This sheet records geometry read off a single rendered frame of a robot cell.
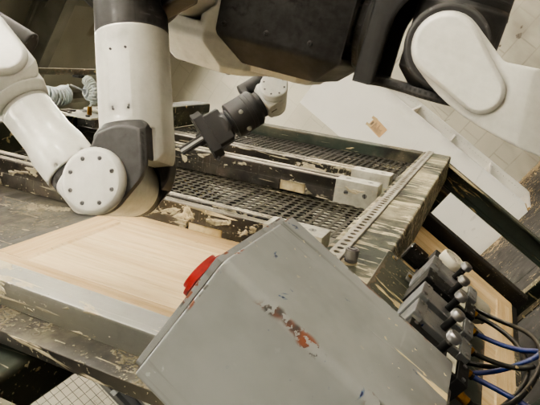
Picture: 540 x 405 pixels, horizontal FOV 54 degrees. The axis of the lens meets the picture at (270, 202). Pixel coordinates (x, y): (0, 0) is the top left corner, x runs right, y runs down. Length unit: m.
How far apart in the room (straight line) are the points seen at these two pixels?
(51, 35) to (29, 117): 4.53
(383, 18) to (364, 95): 3.97
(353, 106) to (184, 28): 4.02
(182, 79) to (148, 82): 6.50
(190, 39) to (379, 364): 0.57
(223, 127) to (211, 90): 5.68
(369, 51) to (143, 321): 0.48
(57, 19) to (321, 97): 2.38
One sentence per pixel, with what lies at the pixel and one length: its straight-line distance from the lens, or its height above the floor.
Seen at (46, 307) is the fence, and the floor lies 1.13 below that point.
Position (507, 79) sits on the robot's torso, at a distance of 0.74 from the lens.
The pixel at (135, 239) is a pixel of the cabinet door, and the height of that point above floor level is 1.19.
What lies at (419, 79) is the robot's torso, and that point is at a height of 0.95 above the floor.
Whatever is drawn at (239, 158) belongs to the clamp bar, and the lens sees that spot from 1.66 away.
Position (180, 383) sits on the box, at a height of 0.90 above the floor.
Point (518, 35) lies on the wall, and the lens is 5.98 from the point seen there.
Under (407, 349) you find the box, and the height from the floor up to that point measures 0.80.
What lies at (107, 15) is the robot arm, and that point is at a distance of 0.69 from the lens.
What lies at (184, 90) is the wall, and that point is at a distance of 7.15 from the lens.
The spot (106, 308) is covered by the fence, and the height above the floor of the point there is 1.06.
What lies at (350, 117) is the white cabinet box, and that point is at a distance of 4.78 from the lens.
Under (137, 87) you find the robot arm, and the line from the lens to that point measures 0.65.
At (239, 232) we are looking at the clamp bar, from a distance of 1.09.
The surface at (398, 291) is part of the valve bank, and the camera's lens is 0.97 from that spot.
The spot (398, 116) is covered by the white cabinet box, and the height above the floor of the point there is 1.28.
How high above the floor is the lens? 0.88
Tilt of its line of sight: 9 degrees up
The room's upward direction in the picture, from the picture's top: 48 degrees counter-clockwise
